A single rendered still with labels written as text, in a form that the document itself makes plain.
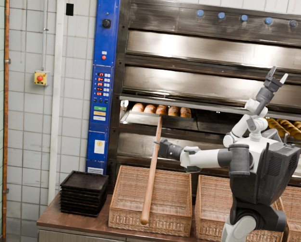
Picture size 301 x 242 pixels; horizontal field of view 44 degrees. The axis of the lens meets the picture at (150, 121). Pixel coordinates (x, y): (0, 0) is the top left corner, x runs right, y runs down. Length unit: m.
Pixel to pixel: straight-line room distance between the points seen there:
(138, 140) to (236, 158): 1.27
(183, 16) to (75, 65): 0.87
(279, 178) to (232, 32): 1.25
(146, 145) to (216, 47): 0.90
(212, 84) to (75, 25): 1.09
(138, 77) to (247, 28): 0.85
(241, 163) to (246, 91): 1.13
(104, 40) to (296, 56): 1.37
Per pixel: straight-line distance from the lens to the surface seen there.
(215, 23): 2.76
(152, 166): 1.96
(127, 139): 2.89
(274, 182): 1.91
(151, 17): 2.76
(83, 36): 2.82
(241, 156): 1.77
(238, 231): 2.08
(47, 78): 2.85
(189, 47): 2.74
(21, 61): 2.98
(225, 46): 2.77
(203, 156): 1.85
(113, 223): 2.59
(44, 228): 2.68
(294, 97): 2.90
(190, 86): 2.76
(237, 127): 2.33
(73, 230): 2.61
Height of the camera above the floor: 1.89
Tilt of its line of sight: 14 degrees down
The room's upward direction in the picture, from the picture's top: 6 degrees clockwise
